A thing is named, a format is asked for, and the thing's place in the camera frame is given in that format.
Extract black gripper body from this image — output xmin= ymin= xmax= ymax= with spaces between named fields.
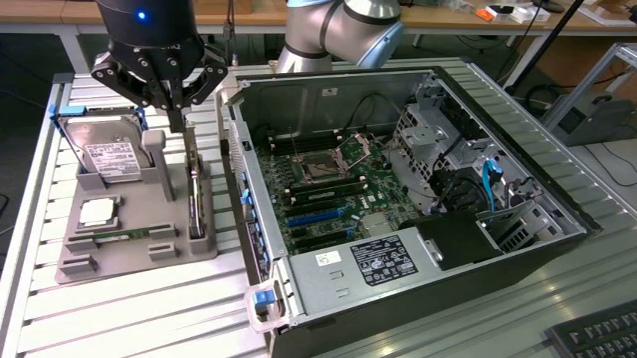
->
xmin=96 ymin=0 xmax=205 ymax=66

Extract graphics card with metal bracket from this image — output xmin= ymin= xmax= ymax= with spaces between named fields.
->
xmin=180 ymin=120 xmax=209 ymax=240

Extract grey parts rack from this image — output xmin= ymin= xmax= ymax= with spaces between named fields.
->
xmin=53 ymin=130 xmax=219 ymax=285

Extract CPU socket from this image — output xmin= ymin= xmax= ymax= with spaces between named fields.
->
xmin=295 ymin=151 xmax=344 ymax=186

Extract silver CPU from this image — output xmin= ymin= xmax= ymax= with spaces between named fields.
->
xmin=79 ymin=199 xmax=119 ymax=227

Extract open socket cover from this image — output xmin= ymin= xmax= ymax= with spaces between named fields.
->
xmin=334 ymin=133 xmax=374 ymax=171

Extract black installed RAM stick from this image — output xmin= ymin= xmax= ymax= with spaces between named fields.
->
xmin=287 ymin=176 xmax=368 ymax=204

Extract green RAM stick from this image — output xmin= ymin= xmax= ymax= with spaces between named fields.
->
xmin=93 ymin=230 xmax=151 ymax=242

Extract blue expansion slot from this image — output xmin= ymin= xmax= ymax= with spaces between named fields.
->
xmin=287 ymin=207 xmax=346 ymax=227

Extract green motherboard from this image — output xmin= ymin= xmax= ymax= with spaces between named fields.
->
xmin=256 ymin=128 xmax=419 ymax=254

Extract silver metal disk bay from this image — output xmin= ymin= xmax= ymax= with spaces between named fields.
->
xmin=390 ymin=102 xmax=498 ymax=216

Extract long wooden desk with items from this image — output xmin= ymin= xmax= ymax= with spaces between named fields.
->
xmin=396 ymin=0 xmax=637 ymax=89

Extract silver chipset heat sink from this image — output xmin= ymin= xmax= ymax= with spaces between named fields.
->
xmin=362 ymin=214 xmax=396 ymax=232

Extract grey power supply unit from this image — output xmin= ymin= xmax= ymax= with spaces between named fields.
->
xmin=287 ymin=227 xmax=443 ymax=316

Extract black plastic fan shroud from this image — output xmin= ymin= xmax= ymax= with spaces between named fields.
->
xmin=396 ymin=213 xmax=505 ymax=271

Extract white small boxes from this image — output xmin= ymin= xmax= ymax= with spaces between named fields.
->
xmin=511 ymin=7 xmax=551 ymax=25

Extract black stand pole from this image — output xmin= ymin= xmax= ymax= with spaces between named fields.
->
xmin=502 ymin=0 xmax=586 ymax=90

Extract open black PC case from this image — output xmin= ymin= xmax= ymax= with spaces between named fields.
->
xmin=212 ymin=66 xmax=603 ymax=358

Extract grey computer box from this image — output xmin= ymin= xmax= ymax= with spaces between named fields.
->
xmin=551 ymin=95 xmax=637 ymax=147

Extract white paper sheet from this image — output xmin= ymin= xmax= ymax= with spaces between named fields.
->
xmin=577 ymin=5 xmax=637 ymax=27

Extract black keyboard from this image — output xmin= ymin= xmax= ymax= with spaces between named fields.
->
xmin=545 ymin=309 xmax=637 ymax=358

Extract hard disk with blue bracket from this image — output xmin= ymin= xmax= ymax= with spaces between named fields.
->
xmin=51 ymin=105 xmax=153 ymax=183

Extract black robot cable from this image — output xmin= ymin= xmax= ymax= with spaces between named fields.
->
xmin=224 ymin=0 xmax=240 ymax=67

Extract wooden desk with white frame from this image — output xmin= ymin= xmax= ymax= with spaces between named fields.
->
xmin=0 ymin=0 xmax=290 ymax=74

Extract blue flat wire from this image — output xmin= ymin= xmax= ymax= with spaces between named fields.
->
xmin=479 ymin=158 xmax=502 ymax=213

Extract aluminium profile frame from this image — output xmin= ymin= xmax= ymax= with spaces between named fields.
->
xmin=539 ymin=41 xmax=637 ymax=126

